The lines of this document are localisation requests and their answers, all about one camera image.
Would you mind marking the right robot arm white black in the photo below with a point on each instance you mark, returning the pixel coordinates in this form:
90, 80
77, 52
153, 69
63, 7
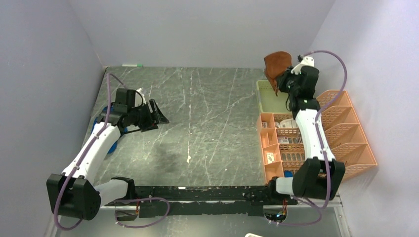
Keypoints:
321, 174

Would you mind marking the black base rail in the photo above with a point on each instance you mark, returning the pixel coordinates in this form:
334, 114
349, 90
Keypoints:
153, 201

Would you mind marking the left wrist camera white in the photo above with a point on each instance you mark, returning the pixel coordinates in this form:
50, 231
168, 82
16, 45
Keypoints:
140, 98

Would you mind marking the orange file organizer rack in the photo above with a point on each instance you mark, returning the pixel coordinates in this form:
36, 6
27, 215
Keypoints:
345, 135

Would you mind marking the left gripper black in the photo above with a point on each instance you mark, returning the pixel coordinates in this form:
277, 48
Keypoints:
155, 117

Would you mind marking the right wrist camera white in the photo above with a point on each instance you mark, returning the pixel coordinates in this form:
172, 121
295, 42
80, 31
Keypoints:
303, 61

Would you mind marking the white green marker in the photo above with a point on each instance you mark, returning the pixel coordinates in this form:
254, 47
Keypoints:
132, 65

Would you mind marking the blue towel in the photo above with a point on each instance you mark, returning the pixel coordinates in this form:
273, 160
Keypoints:
107, 129

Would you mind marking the green plastic basket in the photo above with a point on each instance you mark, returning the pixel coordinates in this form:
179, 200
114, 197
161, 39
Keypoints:
268, 102

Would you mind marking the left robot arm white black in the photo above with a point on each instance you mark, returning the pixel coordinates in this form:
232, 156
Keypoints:
72, 193

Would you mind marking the brown towel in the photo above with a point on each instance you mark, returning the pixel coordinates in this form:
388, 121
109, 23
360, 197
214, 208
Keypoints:
276, 64

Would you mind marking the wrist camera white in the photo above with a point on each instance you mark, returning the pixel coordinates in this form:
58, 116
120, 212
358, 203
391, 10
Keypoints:
140, 98
303, 61

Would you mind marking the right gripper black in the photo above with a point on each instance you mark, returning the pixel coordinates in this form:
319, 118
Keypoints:
282, 80

